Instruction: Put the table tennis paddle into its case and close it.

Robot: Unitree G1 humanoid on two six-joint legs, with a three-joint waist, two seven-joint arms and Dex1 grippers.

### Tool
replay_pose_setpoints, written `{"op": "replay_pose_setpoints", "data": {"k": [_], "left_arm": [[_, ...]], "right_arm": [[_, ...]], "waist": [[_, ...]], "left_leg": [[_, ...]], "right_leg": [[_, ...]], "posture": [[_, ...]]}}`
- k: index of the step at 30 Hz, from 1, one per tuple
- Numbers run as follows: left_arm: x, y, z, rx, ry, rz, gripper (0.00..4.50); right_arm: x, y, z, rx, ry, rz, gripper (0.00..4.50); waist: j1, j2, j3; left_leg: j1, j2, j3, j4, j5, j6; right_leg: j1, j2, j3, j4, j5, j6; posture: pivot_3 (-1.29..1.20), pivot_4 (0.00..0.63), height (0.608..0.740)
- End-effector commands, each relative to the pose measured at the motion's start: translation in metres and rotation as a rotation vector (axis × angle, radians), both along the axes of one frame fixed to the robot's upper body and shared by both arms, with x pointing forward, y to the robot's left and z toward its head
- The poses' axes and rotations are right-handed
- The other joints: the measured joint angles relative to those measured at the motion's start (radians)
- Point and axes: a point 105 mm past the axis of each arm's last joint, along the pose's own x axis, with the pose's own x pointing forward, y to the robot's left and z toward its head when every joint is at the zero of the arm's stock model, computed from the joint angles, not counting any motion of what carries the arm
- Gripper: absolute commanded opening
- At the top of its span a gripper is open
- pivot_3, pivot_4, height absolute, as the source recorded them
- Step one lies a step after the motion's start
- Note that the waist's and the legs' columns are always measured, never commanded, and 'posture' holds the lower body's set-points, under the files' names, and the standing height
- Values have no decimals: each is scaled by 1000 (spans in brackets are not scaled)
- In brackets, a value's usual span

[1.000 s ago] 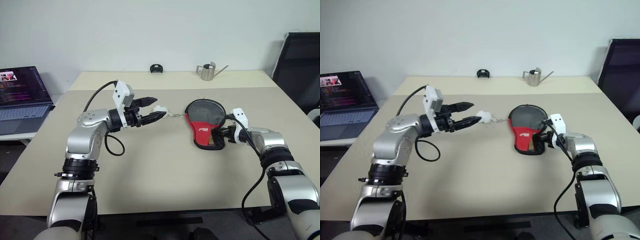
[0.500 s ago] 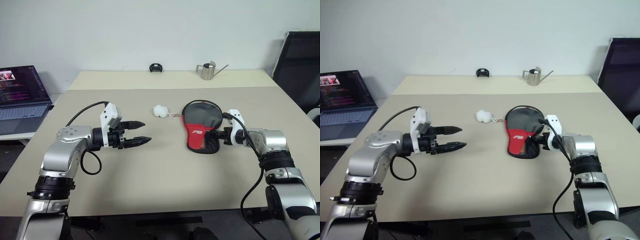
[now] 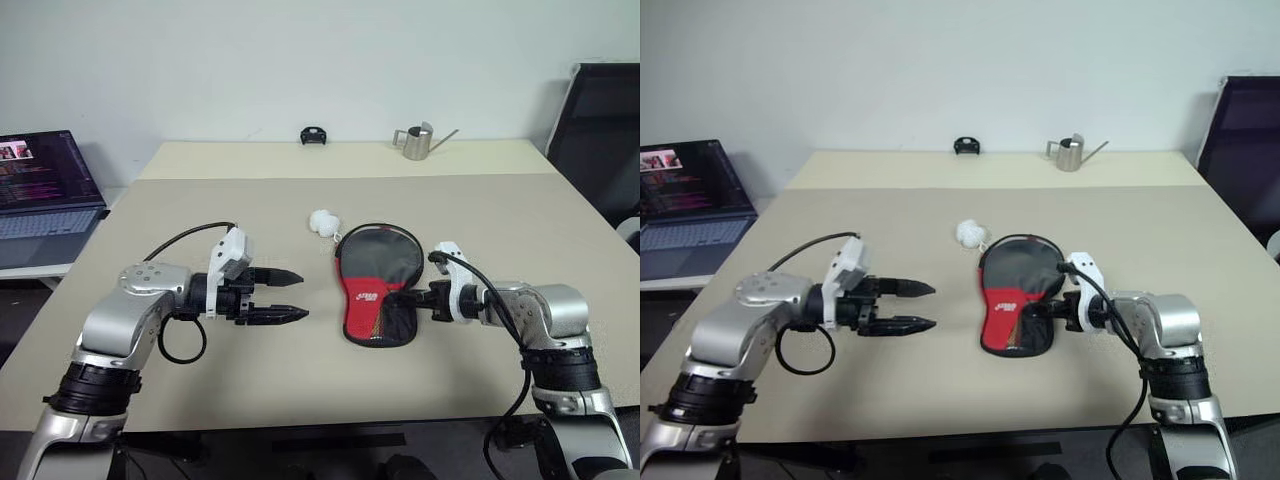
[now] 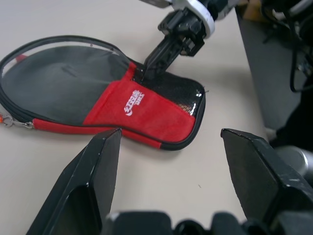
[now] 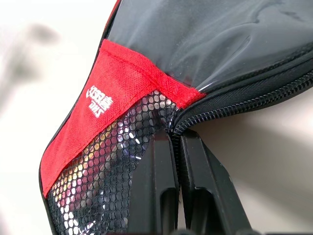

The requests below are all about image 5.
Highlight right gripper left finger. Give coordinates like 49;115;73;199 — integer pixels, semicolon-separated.
129;133;181;235

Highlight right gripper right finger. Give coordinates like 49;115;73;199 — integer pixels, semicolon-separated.
179;129;253;235

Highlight red and black zippered case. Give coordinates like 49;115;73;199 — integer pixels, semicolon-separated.
39;0;313;235

